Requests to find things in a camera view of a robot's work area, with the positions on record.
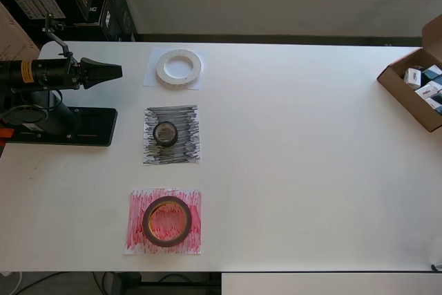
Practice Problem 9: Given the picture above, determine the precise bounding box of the dark red tape roll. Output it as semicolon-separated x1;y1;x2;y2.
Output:
142;196;193;249

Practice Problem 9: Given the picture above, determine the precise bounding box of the white tape roll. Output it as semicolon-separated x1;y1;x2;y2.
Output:
155;49;203;86

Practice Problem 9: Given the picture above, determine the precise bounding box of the small white printed box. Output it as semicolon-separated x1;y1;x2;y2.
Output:
404;68;423;89
414;82;440;100
425;96;442;115

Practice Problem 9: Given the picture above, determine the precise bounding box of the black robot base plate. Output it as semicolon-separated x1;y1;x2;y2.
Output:
6;106;119;149

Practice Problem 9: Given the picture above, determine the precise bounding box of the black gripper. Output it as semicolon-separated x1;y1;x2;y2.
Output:
67;57;124;91

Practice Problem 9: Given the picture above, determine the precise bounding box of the black tape roll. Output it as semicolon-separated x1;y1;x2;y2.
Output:
152;121;180;148

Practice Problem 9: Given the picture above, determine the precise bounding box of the large brown cardboard carton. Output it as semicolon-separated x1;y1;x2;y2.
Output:
0;0;41;63

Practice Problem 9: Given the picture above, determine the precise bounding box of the black scribbled paper sheet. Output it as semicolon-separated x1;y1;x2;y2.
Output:
142;104;202;167

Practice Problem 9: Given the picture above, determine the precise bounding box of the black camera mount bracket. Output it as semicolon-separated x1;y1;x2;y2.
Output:
41;12;75;65

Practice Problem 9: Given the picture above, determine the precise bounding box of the open brown cardboard box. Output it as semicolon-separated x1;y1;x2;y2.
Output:
376;13;442;133

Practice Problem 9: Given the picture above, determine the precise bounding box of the small dark teal box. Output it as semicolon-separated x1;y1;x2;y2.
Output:
421;64;442;82

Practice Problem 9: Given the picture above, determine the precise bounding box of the black box with white label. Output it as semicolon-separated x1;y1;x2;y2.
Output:
12;0;77;27

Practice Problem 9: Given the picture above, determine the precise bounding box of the plain white paper sheet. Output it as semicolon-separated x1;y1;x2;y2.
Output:
142;47;207;91

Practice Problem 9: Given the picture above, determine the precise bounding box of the red scribbled paper sheet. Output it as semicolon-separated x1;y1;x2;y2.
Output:
124;187;203;256

